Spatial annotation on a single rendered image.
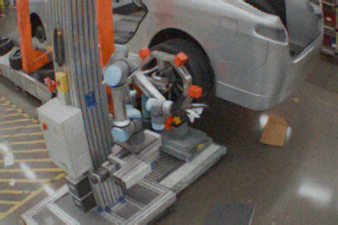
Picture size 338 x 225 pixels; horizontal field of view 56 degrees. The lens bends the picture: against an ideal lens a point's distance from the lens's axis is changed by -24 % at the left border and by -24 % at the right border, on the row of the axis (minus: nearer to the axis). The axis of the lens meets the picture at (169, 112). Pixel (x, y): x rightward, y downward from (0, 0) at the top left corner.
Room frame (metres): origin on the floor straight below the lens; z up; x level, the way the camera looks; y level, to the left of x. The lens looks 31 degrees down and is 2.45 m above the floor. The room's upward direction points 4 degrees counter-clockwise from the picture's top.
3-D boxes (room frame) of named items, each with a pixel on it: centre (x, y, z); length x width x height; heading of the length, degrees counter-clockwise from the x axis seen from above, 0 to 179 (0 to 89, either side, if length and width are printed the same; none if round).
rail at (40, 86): (4.19, 1.47, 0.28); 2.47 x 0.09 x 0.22; 48
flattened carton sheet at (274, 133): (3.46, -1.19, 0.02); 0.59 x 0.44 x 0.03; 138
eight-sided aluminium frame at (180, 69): (3.16, 0.02, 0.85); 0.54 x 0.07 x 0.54; 48
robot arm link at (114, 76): (2.25, 0.31, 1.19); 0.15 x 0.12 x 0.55; 154
